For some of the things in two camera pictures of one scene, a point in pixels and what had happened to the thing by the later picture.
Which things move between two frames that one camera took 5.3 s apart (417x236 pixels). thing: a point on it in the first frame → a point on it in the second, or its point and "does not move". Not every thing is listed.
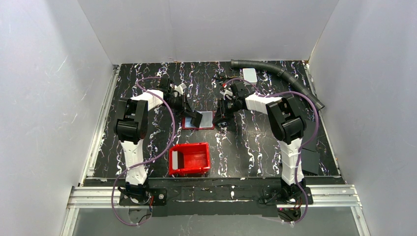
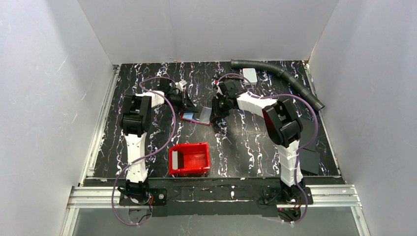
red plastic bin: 189,159 does not move
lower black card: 310,161 does not move
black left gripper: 186,106 does not move
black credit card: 196,121 → 205,115
